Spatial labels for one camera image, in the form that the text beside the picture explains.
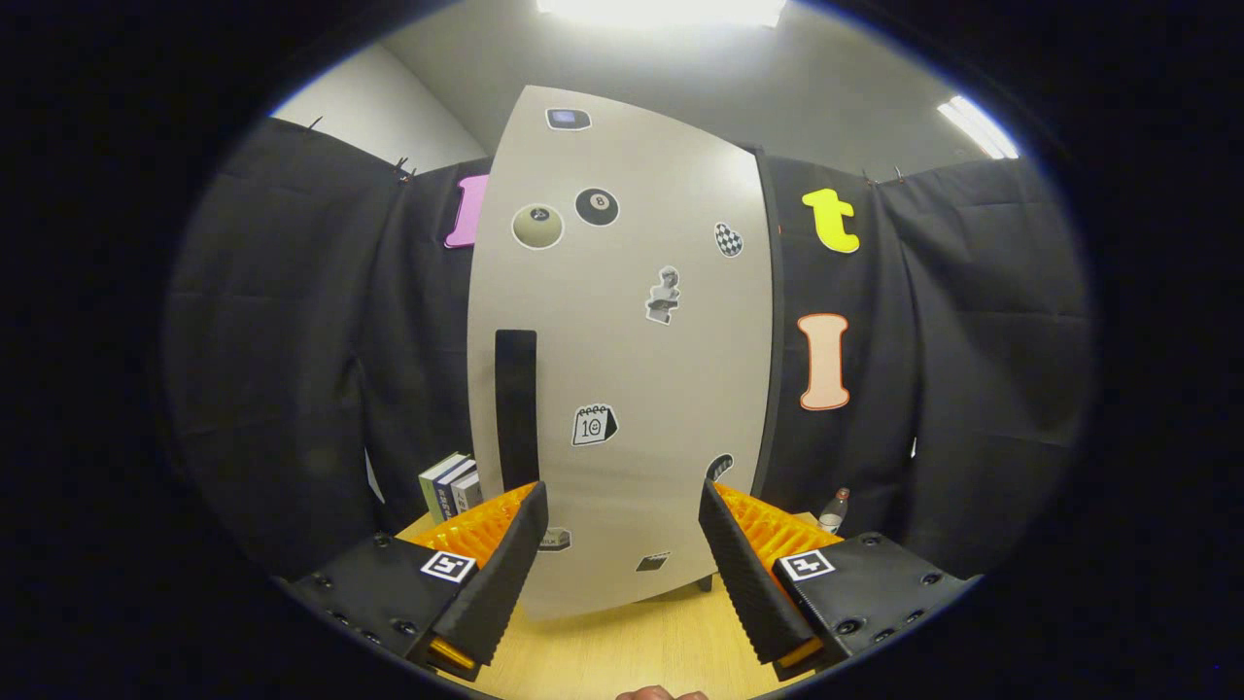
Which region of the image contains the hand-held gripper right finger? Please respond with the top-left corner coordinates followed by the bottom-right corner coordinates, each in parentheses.
top-left (698, 478), bottom-right (973, 682)

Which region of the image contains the dark blue book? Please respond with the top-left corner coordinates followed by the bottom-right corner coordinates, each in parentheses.
top-left (435, 459), bottom-right (477, 521)

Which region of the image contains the black backdrop cloth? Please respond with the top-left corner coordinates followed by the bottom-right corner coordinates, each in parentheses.
top-left (160, 117), bottom-right (1099, 584)

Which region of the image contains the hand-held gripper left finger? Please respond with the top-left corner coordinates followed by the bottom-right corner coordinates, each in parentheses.
top-left (282, 481), bottom-right (550, 682)

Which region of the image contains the beige shoe cabinet door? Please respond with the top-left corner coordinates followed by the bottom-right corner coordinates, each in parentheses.
top-left (466, 85), bottom-right (776, 621)

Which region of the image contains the black door handle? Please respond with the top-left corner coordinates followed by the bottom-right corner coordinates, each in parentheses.
top-left (495, 329), bottom-right (540, 492)

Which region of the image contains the green book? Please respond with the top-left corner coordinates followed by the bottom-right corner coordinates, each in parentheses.
top-left (419, 452), bottom-right (469, 526)

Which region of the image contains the large ceiling light panel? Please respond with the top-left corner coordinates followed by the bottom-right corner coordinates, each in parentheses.
top-left (536, 0), bottom-right (786, 28)

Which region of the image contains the narrow ceiling light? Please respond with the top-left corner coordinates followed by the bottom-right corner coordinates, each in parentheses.
top-left (938, 94), bottom-right (1019, 159)

